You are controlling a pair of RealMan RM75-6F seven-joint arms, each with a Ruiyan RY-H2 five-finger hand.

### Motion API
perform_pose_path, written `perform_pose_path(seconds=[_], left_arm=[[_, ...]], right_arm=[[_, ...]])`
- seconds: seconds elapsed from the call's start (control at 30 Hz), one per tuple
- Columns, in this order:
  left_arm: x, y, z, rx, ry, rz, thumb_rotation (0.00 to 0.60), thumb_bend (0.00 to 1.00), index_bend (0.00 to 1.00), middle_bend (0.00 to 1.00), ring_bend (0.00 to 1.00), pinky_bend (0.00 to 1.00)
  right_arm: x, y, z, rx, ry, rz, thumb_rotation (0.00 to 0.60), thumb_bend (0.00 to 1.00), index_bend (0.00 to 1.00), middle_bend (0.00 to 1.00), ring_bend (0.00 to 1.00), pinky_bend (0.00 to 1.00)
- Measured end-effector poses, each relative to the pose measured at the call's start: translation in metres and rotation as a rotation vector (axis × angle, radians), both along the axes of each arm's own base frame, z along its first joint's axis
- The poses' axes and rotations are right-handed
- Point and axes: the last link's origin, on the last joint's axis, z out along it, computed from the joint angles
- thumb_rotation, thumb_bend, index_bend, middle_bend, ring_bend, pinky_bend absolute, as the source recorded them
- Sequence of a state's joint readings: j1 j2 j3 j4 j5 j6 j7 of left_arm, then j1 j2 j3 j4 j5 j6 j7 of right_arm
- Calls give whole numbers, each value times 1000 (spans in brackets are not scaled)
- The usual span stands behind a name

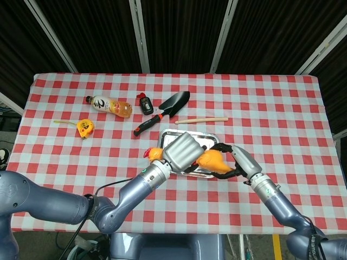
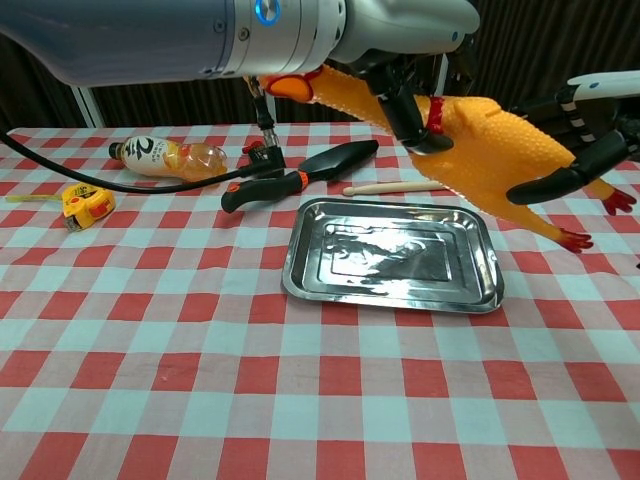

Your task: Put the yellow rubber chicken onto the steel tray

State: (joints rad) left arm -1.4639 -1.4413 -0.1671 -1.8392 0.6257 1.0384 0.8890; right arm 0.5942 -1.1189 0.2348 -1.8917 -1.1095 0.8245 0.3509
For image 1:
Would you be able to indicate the red white checkered tablecloth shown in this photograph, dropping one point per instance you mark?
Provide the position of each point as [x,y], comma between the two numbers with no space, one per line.
[271,113]

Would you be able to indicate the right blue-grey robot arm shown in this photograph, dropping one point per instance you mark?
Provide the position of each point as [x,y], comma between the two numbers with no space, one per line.
[279,205]

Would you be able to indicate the yellow rubber chicken toy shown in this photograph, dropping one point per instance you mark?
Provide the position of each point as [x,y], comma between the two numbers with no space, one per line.
[214,159]

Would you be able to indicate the orange drink plastic bottle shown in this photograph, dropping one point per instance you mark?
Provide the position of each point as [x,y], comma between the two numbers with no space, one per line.
[108,106]

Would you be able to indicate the black garden trowel orange collar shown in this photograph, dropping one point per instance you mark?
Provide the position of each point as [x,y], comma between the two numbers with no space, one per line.
[173,104]

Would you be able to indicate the white metal frame post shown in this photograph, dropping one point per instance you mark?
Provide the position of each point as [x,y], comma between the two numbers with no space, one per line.
[139,35]
[11,103]
[51,35]
[223,35]
[322,46]

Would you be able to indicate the wooden drumstick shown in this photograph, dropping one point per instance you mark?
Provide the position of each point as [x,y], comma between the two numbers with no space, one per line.
[203,120]

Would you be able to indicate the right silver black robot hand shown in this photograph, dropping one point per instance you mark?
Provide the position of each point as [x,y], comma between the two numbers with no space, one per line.
[246,162]

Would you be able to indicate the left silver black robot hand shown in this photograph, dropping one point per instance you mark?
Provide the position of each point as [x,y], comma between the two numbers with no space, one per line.
[183,153]

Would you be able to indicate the small black red-capped device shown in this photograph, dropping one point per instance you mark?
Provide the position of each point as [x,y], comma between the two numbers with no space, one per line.
[146,105]

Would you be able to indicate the stainless steel tray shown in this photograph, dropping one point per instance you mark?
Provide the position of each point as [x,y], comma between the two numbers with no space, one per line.
[208,139]

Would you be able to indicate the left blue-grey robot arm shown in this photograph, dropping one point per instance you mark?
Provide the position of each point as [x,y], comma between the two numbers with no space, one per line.
[54,203]

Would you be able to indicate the blue-grey robot torso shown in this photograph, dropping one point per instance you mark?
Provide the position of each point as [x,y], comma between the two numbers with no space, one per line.
[168,246]

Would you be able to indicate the yellow tape measure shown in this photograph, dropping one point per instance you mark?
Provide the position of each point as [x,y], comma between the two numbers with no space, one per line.
[85,128]

